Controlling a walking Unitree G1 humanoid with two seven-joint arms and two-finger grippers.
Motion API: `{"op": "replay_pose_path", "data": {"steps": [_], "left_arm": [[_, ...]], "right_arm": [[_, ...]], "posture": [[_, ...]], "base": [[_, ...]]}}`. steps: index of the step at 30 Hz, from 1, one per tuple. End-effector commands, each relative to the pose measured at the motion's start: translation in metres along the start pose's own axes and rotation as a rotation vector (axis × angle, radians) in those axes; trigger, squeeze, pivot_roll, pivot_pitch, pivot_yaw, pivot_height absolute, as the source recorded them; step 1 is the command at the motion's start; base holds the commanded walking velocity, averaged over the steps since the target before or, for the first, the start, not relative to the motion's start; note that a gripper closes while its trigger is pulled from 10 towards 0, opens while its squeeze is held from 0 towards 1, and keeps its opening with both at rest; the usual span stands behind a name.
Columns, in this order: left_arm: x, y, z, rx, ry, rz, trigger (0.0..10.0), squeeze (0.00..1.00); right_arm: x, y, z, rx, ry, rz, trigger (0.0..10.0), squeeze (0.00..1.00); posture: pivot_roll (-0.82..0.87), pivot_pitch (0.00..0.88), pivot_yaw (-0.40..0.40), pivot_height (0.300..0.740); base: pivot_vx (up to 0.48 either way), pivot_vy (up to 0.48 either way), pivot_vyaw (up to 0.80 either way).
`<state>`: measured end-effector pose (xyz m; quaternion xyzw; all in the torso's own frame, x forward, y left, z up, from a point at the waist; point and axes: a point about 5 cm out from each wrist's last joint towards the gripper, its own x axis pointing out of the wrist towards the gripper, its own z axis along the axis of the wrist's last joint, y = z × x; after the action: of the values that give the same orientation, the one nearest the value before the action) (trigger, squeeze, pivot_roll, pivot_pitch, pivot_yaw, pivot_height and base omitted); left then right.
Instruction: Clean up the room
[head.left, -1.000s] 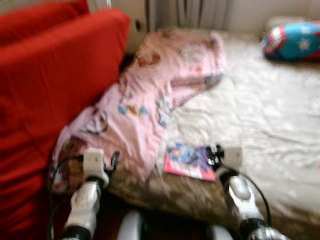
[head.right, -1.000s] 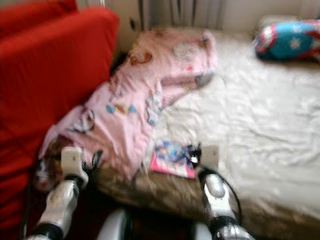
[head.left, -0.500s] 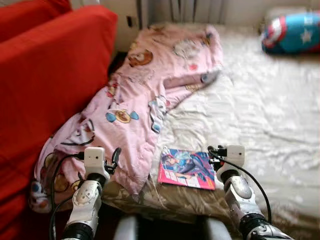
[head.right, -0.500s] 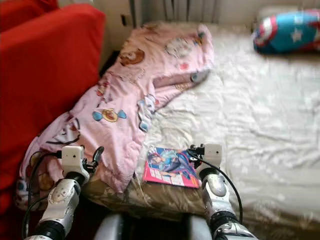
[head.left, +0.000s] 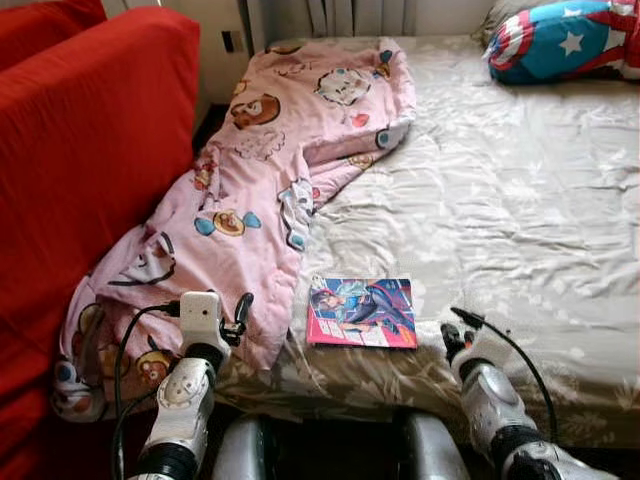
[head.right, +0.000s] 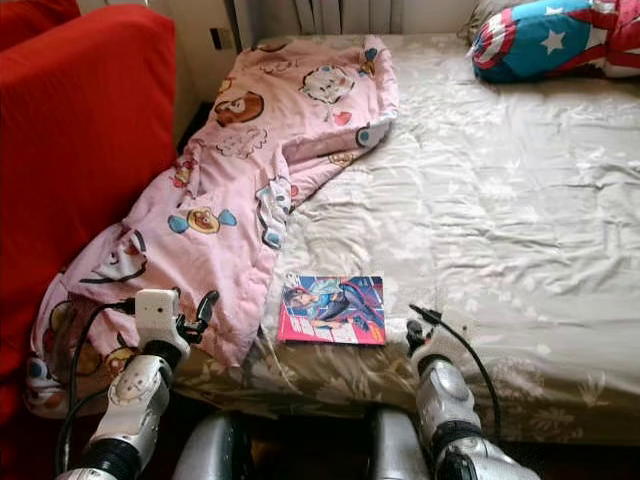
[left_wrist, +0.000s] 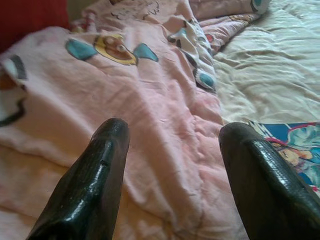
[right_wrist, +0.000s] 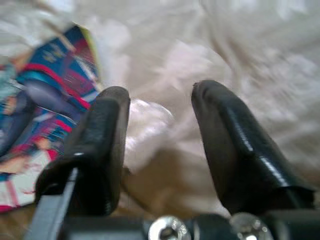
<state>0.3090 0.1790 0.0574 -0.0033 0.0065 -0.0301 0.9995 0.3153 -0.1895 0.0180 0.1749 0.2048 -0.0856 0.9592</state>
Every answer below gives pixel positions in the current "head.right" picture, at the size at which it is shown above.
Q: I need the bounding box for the red cushion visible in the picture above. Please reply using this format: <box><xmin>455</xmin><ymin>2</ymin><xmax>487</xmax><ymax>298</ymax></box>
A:
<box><xmin>0</xmin><ymin>0</ymin><xmax>81</xmax><ymax>51</ymax></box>

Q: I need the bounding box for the red sofa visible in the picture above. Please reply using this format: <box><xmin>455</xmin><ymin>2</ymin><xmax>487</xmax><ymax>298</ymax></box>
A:
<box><xmin>0</xmin><ymin>5</ymin><xmax>176</xmax><ymax>480</ymax></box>

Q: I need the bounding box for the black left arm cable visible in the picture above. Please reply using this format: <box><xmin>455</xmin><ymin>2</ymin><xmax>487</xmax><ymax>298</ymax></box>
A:
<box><xmin>55</xmin><ymin>298</ymin><xmax>139</xmax><ymax>476</ymax></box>

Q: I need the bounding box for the star striped bolster pillow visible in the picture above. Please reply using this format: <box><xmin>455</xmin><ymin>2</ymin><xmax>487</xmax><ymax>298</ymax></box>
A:
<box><xmin>470</xmin><ymin>0</ymin><xmax>640</xmax><ymax>84</ymax></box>

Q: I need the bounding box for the beige floral bed sheet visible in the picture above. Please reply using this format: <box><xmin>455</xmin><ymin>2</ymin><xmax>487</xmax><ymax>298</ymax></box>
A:
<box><xmin>175</xmin><ymin>33</ymin><xmax>640</xmax><ymax>446</ymax></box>

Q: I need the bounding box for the silver robot leg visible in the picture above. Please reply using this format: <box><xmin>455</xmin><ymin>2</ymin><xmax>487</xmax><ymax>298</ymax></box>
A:
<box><xmin>365</xmin><ymin>405</ymin><xmax>433</xmax><ymax>480</ymax></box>
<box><xmin>175</xmin><ymin>410</ymin><xmax>249</xmax><ymax>480</ymax></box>

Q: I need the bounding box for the pink cartoon blanket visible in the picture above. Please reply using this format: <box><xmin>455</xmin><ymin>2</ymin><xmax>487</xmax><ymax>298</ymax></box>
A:
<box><xmin>25</xmin><ymin>35</ymin><xmax>401</xmax><ymax>419</ymax></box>

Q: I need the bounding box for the silver robot left leg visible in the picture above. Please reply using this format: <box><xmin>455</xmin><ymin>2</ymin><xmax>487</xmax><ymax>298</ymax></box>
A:
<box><xmin>175</xmin><ymin>410</ymin><xmax>249</xmax><ymax>480</ymax></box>

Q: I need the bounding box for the grey striped curtain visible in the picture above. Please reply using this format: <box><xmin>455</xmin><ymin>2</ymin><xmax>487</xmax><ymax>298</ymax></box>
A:
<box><xmin>245</xmin><ymin>0</ymin><xmax>471</xmax><ymax>41</ymax></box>

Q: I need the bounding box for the colourful anime magazine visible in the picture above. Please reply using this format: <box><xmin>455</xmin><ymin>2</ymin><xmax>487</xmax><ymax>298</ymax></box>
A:
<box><xmin>277</xmin><ymin>273</ymin><xmax>387</xmax><ymax>346</ymax></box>

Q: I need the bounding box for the silver robot right leg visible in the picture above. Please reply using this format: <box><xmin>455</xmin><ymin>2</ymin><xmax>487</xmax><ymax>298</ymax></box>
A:
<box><xmin>365</xmin><ymin>405</ymin><xmax>433</xmax><ymax>480</ymax></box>

